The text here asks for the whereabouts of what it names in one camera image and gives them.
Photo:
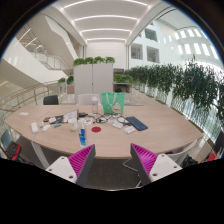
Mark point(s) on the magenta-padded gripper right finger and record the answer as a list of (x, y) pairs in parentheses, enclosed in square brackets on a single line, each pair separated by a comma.
[(161, 166)]

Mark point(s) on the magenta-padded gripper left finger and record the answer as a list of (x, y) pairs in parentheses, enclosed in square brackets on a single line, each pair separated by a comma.
[(63, 166)]

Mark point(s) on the clear blue-label water bottle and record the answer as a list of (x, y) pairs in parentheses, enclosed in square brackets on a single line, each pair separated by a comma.
[(82, 136)]

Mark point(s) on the small teal packet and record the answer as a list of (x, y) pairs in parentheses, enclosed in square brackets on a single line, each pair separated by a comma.
[(57, 125)]

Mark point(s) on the white computer mouse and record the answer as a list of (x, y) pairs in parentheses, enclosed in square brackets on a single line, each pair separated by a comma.
[(46, 127)]

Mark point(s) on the white power strip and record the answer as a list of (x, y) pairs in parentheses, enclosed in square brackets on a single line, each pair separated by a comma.
[(34, 127)]

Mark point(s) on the white packet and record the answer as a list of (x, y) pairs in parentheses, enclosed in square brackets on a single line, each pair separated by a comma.
[(129, 129), (117, 124)]

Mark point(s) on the flat round red coaster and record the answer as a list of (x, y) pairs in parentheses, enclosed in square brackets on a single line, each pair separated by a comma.
[(96, 129)]

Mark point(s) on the brown package with paper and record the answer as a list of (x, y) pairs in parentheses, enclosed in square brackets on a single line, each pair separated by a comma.
[(70, 115)]

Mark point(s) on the black wallet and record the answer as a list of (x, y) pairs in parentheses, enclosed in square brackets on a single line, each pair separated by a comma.
[(82, 114)]

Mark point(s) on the small white paper sheet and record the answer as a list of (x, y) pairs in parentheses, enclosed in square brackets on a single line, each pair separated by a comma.
[(23, 113)]

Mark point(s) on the black chair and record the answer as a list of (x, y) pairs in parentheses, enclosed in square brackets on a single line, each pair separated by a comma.
[(50, 100)]

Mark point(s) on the clear white-lid shaker bottle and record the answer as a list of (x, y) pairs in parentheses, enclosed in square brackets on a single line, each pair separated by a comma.
[(94, 105)]

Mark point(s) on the glass balustrade railing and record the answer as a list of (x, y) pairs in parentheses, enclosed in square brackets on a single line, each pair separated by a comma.
[(26, 96)]

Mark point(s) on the brown planter with plants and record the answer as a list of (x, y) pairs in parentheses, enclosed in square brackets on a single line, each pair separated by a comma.
[(69, 87)]

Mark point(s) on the green cat-print tote bag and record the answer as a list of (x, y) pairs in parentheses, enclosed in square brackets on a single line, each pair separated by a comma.
[(112, 102)]

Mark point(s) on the row of green plants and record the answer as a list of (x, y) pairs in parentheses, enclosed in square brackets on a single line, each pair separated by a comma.
[(186, 83)]

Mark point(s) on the white cabinet with plants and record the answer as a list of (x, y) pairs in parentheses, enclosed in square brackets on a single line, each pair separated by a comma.
[(93, 78)]

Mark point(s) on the wooden planter with plants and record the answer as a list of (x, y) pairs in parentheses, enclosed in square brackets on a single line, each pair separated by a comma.
[(122, 80)]

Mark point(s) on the ceiling light strips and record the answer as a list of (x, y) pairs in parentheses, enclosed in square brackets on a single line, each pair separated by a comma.
[(105, 16)]

